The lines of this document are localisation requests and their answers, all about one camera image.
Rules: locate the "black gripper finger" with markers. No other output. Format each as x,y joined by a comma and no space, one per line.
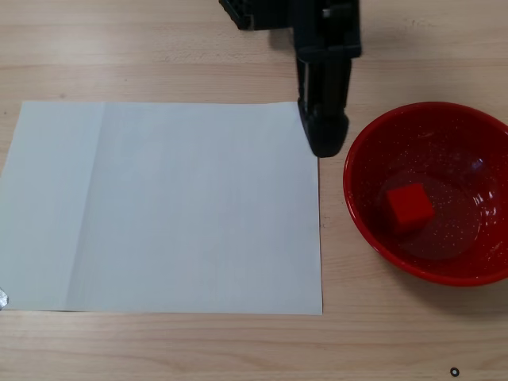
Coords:
306,115
331,103

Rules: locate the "white paper sheet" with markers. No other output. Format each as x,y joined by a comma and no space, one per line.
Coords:
158,206

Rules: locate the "red cube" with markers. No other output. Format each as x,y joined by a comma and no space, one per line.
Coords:
409,206

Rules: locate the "grey tape piece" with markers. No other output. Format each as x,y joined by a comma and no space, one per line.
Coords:
3,299

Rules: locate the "red speckled bowl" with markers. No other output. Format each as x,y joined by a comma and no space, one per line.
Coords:
456,151

